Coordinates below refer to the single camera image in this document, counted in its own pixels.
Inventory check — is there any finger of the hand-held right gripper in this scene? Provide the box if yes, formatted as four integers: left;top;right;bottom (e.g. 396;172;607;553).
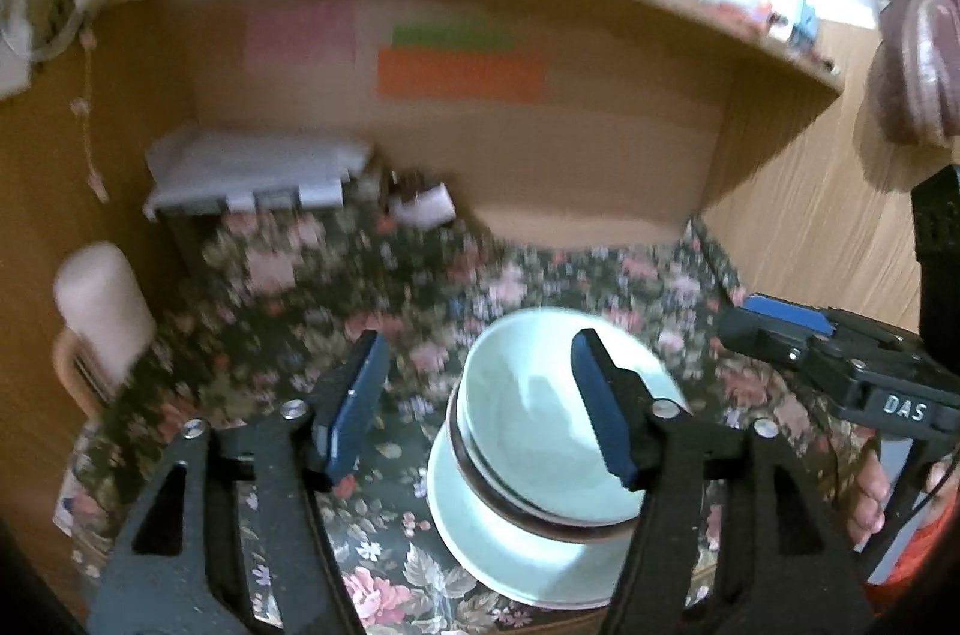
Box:
718;294;838;369

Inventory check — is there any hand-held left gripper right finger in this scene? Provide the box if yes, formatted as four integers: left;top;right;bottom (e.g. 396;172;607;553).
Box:
570;327;878;635

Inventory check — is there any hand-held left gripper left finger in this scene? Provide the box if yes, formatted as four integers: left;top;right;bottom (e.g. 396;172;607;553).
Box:
86;329;392;635

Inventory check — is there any mint green bowl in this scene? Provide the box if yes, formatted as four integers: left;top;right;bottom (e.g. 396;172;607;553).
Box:
458;306;692;526

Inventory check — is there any white bowl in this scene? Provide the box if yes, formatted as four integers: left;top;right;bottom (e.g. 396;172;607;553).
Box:
445;378;527;502

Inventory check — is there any brown plate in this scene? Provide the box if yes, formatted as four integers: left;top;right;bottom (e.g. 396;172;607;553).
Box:
455;455;640;544

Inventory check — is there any mint green plate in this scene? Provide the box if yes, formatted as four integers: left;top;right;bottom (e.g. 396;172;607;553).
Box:
427;431;640;610

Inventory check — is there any person's right hand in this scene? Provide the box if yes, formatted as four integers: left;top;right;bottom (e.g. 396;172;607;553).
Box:
844;444;890;544

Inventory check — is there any floral tablecloth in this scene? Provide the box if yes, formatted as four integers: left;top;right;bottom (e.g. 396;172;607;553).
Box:
52;206;887;635

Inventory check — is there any small pale pink box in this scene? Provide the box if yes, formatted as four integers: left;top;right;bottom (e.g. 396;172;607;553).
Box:
389;184;455;228

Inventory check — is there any stack of white papers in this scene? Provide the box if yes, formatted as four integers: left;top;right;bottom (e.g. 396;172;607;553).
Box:
142;128;377;218

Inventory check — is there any tan wooden holder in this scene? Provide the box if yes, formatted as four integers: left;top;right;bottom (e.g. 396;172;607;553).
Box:
50;330;115;420

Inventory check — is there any blue box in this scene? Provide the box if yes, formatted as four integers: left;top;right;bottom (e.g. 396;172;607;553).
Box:
791;0;824;53

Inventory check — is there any brown shiny curtain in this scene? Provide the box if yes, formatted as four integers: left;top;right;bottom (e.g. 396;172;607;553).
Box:
793;0;960;146

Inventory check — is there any orange sticky note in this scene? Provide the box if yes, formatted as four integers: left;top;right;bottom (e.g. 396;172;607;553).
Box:
374;46;549;101

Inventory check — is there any pink sticky note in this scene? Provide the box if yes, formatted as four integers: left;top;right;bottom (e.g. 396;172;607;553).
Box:
243;0;358;67

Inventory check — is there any green sticky note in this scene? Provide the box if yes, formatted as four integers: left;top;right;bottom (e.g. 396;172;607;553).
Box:
391;21;519;49

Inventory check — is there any beaded string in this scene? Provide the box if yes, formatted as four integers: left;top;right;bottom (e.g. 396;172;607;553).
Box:
74;23;113;203

